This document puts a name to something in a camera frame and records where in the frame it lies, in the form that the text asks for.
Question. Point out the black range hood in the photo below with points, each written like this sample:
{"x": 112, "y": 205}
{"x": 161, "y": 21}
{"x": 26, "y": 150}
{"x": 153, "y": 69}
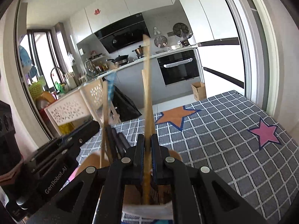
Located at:
{"x": 123, "y": 33}

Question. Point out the black wok on stove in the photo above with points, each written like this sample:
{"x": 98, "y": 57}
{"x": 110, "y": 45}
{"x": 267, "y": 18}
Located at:
{"x": 120, "y": 60}

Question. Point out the copper pot on stove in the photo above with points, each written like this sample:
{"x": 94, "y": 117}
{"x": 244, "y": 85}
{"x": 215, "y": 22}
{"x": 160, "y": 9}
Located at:
{"x": 140, "y": 51}

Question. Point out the grey checked tablecloth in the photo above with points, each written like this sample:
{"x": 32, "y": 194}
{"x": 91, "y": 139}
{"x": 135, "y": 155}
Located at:
{"x": 247, "y": 148}

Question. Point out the black kitchen faucet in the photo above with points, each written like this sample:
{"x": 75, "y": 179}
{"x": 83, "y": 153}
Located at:
{"x": 60, "y": 75}

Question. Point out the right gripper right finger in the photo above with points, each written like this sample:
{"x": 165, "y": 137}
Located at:
{"x": 199, "y": 195}

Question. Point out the white refrigerator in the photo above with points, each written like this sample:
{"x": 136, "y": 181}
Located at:
{"x": 219, "y": 50}

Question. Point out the beige perforated storage cart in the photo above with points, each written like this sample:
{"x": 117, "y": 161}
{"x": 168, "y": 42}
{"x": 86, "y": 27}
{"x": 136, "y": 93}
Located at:
{"x": 84, "y": 101}

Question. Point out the dark handled steel spoon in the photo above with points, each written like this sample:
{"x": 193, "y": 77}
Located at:
{"x": 115, "y": 140}

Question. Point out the black bag on cart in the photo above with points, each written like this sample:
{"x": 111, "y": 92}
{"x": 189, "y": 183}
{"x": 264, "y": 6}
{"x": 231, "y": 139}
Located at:
{"x": 124, "y": 106}

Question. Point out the long bamboo chopstick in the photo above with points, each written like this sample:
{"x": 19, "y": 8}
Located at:
{"x": 104, "y": 108}

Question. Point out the cardboard box on floor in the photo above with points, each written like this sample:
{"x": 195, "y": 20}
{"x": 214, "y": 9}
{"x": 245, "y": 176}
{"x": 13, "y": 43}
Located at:
{"x": 199, "y": 91}

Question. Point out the black built-in oven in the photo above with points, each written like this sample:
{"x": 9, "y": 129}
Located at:
{"x": 179, "y": 67}

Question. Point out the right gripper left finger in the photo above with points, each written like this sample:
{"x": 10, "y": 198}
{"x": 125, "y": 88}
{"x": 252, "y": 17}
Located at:
{"x": 95, "y": 195}

